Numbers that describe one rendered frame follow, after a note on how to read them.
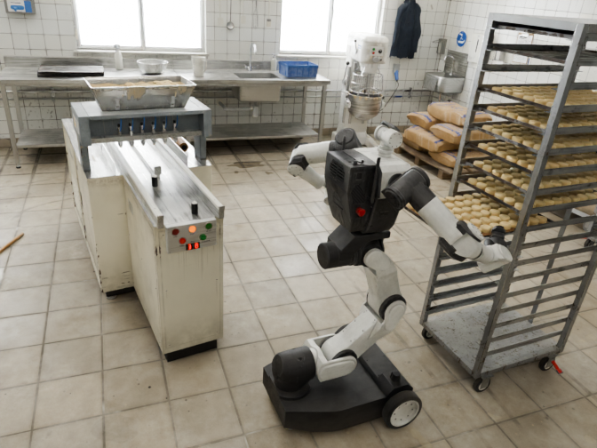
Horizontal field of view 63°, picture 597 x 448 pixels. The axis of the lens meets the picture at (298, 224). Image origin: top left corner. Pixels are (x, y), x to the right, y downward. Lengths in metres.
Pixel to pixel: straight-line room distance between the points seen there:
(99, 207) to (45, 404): 1.06
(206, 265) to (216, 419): 0.73
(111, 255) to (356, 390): 1.64
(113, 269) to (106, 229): 0.28
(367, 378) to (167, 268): 1.11
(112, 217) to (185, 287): 0.73
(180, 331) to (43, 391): 0.71
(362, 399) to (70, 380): 1.46
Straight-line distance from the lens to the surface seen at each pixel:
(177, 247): 2.35
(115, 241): 3.09
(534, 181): 2.25
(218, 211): 2.34
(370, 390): 2.47
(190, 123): 3.02
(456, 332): 3.00
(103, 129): 2.92
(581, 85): 2.29
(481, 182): 2.56
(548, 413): 2.96
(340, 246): 2.01
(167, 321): 2.60
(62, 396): 2.75
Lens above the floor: 1.88
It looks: 26 degrees down
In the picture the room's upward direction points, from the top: 5 degrees clockwise
